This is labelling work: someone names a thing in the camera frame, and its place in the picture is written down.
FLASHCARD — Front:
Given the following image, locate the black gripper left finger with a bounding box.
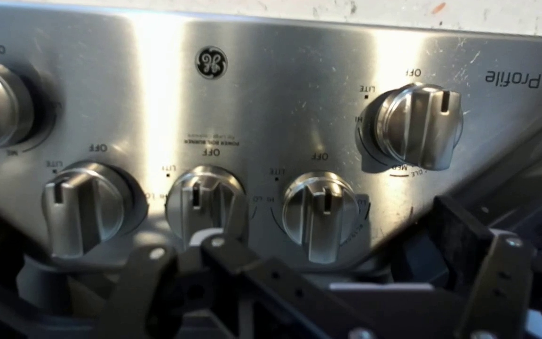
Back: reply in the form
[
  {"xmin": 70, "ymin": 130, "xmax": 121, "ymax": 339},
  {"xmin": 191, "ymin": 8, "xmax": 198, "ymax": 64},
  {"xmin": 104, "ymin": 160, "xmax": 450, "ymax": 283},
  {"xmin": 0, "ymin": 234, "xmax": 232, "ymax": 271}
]
[{"xmin": 97, "ymin": 235, "xmax": 373, "ymax": 339}]

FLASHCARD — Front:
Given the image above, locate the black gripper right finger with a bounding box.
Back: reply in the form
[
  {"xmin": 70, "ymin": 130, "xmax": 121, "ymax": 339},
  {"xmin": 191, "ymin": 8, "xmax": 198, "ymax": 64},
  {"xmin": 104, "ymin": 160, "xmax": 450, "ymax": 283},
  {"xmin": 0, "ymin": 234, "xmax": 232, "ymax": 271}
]
[{"xmin": 403, "ymin": 196, "xmax": 535, "ymax": 339}]

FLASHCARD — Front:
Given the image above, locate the black gas stove cooktop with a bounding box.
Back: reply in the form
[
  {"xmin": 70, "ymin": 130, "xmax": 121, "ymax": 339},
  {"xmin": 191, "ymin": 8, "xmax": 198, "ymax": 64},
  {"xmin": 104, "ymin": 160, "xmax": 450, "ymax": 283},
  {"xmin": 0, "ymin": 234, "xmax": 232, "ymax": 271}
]
[{"xmin": 0, "ymin": 4, "xmax": 542, "ymax": 339}]

